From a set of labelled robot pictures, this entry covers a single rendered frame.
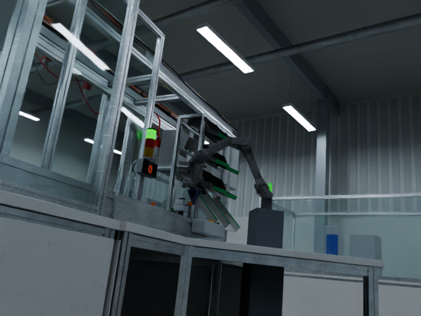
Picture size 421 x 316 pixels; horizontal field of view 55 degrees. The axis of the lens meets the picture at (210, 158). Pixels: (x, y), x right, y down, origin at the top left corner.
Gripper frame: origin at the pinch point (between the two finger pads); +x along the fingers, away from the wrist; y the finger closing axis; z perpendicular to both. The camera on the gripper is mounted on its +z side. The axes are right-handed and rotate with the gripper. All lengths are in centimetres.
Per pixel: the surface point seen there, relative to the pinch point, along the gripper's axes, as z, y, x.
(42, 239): 17, -105, 33
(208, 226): 18.0, -15.9, 16.3
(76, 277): 17, -90, 42
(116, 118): 15, -83, -9
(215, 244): 28.6, -28.0, 25.4
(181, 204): -5.6, -2.3, 4.0
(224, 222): 2.7, 32.7, 7.1
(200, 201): -8.6, 21.8, -2.7
